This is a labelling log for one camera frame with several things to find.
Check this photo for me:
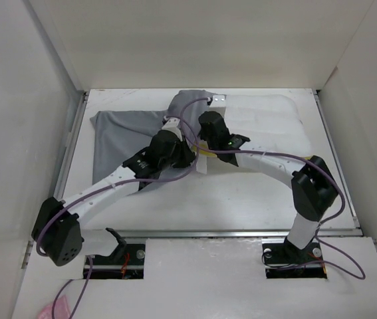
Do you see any grey pillowcase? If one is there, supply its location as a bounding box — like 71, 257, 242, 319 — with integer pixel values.
90, 90, 214, 183

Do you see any white pillow yellow edge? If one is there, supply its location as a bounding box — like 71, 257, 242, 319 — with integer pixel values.
203, 95, 313, 159

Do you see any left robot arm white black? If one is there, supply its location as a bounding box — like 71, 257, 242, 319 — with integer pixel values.
31, 130, 195, 266

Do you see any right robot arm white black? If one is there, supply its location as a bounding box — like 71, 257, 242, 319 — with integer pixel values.
199, 111, 339, 267

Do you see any pink bubble wrap piece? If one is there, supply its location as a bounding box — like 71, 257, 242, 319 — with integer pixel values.
37, 295, 71, 319

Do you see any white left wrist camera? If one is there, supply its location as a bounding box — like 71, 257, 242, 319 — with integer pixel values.
162, 116, 181, 135

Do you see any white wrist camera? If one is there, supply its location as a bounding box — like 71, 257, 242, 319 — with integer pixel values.
162, 116, 181, 135
208, 95, 227, 108

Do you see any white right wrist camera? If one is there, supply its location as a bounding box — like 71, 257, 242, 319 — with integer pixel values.
208, 95, 227, 108

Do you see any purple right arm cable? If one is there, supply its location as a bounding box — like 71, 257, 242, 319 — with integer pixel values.
179, 96, 366, 280

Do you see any aluminium front rail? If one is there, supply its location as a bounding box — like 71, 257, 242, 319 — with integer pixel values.
41, 229, 364, 240

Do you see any aluminium left rail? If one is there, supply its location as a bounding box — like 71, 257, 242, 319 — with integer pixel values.
47, 91, 89, 197

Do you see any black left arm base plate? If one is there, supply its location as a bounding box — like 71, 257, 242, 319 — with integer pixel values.
81, 228, 146, 280

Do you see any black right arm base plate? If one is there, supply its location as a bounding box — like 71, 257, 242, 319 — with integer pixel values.
261, 241, 327, 279

